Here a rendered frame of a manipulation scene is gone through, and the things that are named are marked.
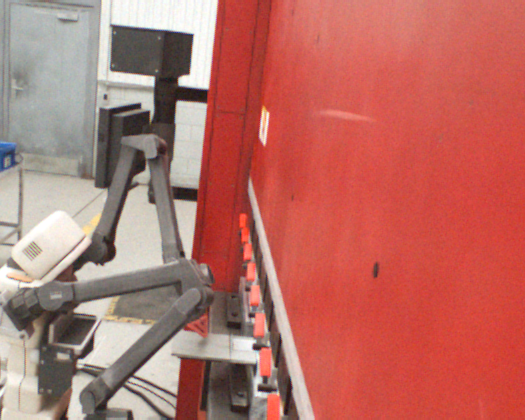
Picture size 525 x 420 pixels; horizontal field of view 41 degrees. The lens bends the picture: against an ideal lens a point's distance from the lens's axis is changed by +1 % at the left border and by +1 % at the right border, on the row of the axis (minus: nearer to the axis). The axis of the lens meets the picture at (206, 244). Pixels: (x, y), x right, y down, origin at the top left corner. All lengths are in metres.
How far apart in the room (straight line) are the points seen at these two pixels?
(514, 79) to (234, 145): 2.44
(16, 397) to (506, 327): 1.84
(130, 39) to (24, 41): 6.47
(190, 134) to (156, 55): 6.13
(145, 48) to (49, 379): 1.54
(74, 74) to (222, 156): 6.52
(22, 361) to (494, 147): 1.81
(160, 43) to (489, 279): 2.62
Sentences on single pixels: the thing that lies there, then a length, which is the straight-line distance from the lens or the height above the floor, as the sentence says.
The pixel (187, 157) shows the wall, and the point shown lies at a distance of 9.19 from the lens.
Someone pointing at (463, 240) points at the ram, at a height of 1.80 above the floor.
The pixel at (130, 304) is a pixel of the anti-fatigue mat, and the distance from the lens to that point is 5.17.
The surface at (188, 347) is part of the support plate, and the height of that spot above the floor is 1.00.
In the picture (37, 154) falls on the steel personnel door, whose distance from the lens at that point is 9.59.
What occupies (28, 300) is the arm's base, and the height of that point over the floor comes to 1.22.
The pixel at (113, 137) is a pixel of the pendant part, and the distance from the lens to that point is 3.15.
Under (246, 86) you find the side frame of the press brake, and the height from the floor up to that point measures 1.76.
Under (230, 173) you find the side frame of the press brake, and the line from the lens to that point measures 2.95.
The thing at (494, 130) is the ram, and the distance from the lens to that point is 0.55.
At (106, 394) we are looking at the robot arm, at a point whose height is 1.05.
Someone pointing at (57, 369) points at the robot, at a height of 0.97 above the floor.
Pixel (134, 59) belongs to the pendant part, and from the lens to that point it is 3.08.
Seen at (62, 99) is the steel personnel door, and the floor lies 1.00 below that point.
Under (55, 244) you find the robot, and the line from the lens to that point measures 1.99.
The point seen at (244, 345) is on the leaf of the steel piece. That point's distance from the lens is 2.27.
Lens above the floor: 1.92
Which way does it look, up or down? 16 degrees down
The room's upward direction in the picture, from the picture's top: 6 degrees clockwise
